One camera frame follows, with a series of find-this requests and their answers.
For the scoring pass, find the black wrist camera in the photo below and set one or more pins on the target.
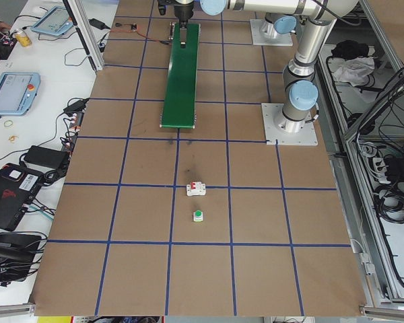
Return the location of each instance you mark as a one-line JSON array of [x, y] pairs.
[[162, 6]]

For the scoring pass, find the aluminium profile post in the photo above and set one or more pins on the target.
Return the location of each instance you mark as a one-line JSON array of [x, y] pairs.
[[90, 50]]

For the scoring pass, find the person hand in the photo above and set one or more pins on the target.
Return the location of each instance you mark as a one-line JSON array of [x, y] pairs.
[[3, 26]]

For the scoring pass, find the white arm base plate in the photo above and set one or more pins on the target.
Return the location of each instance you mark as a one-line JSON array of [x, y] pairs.
[[303, 139], [259, 37]]

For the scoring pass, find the white red circuit breaker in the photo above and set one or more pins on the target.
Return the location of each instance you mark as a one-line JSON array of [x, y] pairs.
[[196, 189]]

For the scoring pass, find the green conveyor belt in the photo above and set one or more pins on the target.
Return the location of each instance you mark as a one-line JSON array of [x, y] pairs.
[[182, 84]]

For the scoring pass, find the black power brick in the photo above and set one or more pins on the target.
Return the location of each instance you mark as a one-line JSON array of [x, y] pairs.
[[395, 165]]

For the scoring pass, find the horizontal aluminium profile bar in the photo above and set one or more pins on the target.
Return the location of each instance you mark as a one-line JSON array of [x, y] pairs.
[[388, 311], [10, 309]]

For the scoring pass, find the small black circuit board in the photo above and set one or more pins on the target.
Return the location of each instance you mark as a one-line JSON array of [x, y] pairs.
[[133, 27]]

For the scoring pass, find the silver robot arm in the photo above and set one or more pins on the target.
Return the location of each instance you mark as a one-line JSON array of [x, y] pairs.
[[283, 25], [306, 57]]

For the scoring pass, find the power strip with plugs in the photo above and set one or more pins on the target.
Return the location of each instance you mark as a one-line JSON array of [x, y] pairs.
[[72, 129]]

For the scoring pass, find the blue robot teach pendant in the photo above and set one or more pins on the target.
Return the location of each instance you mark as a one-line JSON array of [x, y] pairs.
[[10, 92], [52, 20]]

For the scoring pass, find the yellow rubber band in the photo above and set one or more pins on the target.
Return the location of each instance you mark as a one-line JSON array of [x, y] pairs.
[[4, 123], [12, 137]]

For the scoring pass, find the white cloth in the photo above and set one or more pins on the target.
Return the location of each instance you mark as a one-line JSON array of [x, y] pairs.
[[353, 70]]

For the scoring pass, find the white push-button switch block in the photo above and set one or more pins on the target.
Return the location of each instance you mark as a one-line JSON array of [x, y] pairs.
[[198, 216]]

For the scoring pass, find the V-shaped metal bar frame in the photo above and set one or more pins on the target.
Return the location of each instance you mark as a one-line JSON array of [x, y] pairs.
[[351, 148]]

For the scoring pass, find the black cloth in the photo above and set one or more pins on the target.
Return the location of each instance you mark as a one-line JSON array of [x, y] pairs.
[[350, 48]]

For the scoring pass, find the large black power adapter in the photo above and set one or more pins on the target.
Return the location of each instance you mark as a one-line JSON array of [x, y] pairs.
[[45, 156]]

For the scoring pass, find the black docking station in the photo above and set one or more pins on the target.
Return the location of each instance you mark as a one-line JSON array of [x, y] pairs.
[[10, 249]]

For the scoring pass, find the black laptop computer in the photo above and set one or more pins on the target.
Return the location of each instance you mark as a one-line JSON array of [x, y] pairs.
[[10, 198]]

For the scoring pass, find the white power strip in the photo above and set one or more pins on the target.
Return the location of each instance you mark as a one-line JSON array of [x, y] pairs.
[[378, 166]]

